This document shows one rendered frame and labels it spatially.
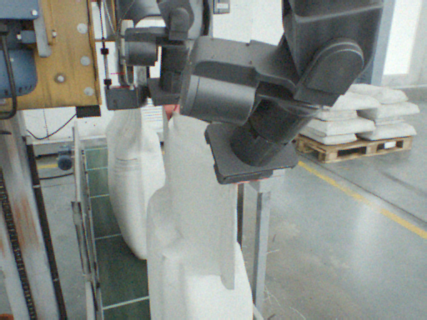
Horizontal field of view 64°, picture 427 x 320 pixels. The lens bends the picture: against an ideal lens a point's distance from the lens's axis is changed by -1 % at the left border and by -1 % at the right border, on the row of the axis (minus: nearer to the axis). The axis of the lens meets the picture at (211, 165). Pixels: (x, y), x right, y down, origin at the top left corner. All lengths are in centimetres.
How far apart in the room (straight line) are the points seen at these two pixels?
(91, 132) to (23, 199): 273
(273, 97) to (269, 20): 536
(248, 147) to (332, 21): 16
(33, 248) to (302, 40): 98
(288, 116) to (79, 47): 66
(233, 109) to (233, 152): 10
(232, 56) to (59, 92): 66
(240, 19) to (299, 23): 451
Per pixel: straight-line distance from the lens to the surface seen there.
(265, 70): 29
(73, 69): 89
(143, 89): 93
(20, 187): 103
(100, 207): 180
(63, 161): 256
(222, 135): 39
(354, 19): 27
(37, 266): 115
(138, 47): 69
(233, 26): 472
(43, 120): 371
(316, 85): 27
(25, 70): 72
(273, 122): 32
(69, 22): 89
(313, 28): 26
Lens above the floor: 119
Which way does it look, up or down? 21 degrees down
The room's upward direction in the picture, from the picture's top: straight up
